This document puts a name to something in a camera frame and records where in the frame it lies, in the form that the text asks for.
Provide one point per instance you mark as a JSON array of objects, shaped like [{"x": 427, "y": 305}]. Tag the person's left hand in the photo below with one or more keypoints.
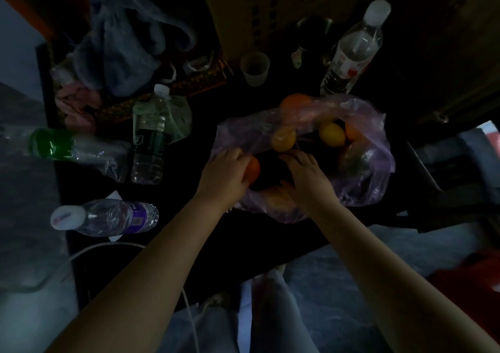
[{"x": 222, "y": 177}]

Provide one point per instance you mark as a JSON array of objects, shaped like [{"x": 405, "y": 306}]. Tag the person's right hand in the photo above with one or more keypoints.
[{"x": 312, "y": 184}]

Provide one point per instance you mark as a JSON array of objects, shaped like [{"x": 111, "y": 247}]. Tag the round orange fruit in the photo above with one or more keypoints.
[{"x": 254, "y": 169}]

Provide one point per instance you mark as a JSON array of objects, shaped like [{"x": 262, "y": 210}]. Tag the pile of mixed fruits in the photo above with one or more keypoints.
[{"x": 332, "y": 134}]

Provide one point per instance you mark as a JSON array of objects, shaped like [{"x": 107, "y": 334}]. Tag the purple plastic bag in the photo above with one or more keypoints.
[{"x": 367, "y": 184}]

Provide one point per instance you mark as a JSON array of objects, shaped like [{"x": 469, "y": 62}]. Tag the person's right forearm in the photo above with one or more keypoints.
[{"x": 390, "y": 286}]

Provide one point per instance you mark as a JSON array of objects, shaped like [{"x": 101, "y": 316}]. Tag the person's left forearm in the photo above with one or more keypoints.
[{"x": 136, "y": 298}]

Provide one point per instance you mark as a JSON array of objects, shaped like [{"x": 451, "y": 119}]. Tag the person's grey trouser leg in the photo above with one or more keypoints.
[
  {"x": 207, "y": 329},
  {"x": 277, "y": 313}
]

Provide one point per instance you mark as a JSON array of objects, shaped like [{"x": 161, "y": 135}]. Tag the light green plastic bag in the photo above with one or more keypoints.
[{"x": 181, "y": 118}]

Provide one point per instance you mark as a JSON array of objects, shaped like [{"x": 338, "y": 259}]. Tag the water bottle dark green label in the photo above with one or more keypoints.
[{"x": 150, "y": 145}]

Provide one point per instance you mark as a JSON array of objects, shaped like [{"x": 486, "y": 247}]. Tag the patterned brown gold cloth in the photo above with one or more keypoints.
[{"x": 195, "y": 81}]

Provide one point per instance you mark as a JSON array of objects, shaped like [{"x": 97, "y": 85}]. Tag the small brown cup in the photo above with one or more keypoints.
[{"x": 255, "y": 73}]

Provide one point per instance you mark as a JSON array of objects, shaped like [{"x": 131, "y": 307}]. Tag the white paper napkin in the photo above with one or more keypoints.
[{"x": 114, "y": 195}]

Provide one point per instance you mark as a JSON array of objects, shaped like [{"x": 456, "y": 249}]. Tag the clear plastic water bottle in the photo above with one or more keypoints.
[{"x": 105, "y": 218}]

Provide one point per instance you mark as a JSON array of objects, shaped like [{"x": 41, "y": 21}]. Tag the water bottle red label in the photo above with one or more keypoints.
[{"x": 351, "y": 55}]

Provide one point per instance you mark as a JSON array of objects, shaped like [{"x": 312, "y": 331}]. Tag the dark metal mug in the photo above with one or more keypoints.
[{"x": 312, "y": 36}]

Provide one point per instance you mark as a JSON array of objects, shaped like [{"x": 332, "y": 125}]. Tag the pink cloth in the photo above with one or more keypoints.
[{"x": 76, "y": 98}]

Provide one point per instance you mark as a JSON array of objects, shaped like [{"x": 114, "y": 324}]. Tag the brown cardboard box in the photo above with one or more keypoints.
[{"x": 242, "y": 5}]

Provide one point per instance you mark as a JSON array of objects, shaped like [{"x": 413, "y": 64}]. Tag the clear bottle bright green label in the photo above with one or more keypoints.
[{"x": 50, "y": 143}]

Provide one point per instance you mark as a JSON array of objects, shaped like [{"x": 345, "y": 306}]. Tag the red plastic stool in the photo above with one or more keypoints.
[{"x": 468, "y": 286}]

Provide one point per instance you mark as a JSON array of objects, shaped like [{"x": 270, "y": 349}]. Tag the red panel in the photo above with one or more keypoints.
[{"x": 23, "y": 1}]

